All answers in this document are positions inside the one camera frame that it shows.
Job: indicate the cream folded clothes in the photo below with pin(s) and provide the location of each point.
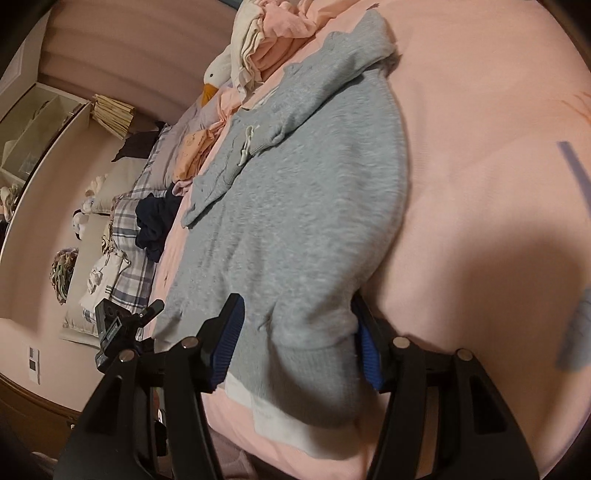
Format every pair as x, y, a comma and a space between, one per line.
244, 41

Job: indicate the navy cloth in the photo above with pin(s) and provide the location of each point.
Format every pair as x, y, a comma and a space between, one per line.
154, 221

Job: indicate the white goose plush toy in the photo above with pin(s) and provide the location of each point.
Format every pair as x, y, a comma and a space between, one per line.
217, 71

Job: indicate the white shelf unit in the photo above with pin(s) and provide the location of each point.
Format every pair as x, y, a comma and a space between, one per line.
32, 124

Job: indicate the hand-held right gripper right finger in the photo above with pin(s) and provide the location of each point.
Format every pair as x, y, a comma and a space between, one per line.
367, 350

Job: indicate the dark cloth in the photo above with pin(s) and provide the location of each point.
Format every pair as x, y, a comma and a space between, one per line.
141, 143

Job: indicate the white wall socket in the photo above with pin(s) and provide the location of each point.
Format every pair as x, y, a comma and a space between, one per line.
33, 364

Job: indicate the small white plush toy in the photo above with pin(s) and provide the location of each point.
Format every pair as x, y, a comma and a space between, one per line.
82, 221

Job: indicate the cream pillow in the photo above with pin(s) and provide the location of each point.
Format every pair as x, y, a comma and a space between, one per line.
122, 180

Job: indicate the peach folded clothes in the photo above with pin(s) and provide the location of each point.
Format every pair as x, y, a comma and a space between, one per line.
281, 46

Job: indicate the pink padded headboard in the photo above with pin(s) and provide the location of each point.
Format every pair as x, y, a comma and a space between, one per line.
138, 55

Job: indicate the pink printed duvet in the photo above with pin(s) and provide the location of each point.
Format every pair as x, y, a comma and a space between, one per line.
461, 184

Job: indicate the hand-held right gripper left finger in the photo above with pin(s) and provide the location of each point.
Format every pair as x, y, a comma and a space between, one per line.
226, 341

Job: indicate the beige cushion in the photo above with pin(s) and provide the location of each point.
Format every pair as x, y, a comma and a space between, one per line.
76, 318

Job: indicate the white cloth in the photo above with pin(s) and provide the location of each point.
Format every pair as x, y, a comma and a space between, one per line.
272, 417

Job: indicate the plaid blanket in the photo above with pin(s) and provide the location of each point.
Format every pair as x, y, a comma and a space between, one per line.
134, 277

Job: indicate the grey pillow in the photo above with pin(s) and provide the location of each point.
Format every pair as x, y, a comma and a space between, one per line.
173, 134

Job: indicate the grey sweatshirt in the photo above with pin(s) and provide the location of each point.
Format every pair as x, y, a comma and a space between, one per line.
300, 194

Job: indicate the floral cloth bundle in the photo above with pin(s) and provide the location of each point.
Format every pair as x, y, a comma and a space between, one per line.
63, 274

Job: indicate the white tote bag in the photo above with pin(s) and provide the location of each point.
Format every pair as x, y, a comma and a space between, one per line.
104, 277

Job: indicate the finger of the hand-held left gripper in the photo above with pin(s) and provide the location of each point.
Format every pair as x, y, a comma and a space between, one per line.
150, 311

